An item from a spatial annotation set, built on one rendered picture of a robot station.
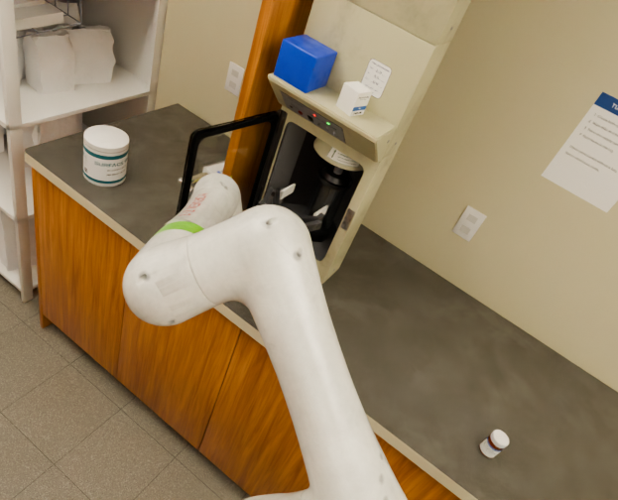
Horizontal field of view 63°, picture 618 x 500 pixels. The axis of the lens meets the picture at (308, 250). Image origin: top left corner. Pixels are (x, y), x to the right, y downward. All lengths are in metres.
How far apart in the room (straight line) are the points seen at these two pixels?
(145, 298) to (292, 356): 0.22
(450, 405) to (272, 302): 0.92
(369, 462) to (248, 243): 0.33
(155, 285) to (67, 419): 1.60
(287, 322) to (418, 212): 1.21
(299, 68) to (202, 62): 0.97
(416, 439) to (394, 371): 0.20
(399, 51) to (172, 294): 0.79
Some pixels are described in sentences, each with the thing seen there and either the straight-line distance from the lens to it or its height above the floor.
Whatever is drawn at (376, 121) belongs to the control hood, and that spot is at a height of 1.51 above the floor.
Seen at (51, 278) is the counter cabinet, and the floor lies 0.38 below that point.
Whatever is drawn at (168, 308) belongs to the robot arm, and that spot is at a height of 1.44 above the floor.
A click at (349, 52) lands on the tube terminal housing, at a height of 1.61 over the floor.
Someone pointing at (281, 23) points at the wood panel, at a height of 1.60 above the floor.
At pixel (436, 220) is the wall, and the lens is 1.81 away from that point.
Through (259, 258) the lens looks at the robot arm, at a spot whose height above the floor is 1.55.
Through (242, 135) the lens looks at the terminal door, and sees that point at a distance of 1.33.
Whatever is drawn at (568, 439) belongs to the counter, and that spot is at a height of 0.94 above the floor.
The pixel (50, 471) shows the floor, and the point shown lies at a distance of 2.19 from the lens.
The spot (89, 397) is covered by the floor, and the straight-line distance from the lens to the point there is 2.32.
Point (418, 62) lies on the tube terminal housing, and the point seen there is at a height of 1.67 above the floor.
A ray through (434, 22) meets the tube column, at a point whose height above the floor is 1.75.
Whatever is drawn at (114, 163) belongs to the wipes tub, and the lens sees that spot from 1.68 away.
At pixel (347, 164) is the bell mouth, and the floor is 1.33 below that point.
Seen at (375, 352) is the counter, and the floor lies 0.94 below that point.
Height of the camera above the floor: 2.00
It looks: 39 degrees down
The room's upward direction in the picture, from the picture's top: 23 degrees clockwise
